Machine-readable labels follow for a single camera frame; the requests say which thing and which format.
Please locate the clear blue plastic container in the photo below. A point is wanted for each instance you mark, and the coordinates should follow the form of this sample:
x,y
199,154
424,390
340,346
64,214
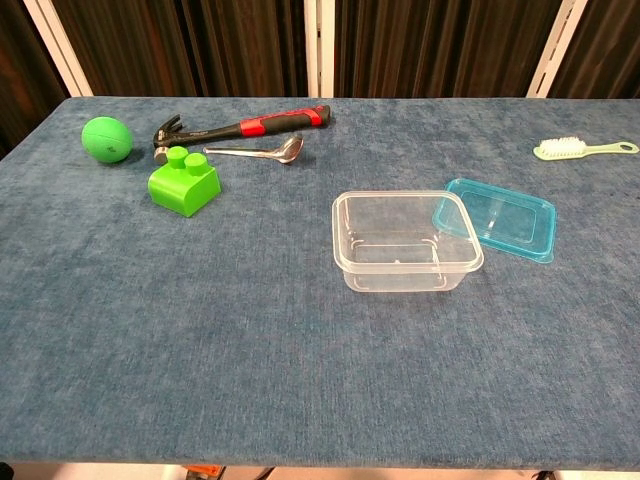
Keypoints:
x,y
505,220

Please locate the metal spoon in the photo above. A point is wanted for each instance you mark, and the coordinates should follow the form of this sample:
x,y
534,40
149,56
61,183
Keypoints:
x,y
290,149

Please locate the blue table mat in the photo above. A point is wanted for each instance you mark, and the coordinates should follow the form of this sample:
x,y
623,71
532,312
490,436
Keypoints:
x,y
250,325

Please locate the red black claw hammer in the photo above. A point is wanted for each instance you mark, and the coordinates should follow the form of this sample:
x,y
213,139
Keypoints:
x,y
260,125

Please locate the green two-stud building block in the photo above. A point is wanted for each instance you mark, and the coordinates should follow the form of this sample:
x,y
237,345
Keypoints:
x,y
182,187

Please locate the black pleated curtain panel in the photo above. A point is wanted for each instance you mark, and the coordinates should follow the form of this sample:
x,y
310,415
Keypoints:
x,y
430,50
605,55
25,75
190,50

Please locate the green ball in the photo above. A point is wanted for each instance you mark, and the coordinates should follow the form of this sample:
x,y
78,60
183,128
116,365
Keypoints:
x,y
107,140

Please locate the light green scrub brush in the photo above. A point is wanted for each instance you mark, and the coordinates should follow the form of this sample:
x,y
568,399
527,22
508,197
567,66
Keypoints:
x,y
560,149

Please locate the orange object under table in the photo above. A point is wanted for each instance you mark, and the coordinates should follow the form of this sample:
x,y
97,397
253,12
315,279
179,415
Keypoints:
x,y
204,472

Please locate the white frame post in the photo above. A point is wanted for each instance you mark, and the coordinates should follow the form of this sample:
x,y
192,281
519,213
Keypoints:
x,y
555,55
62,55
319,50

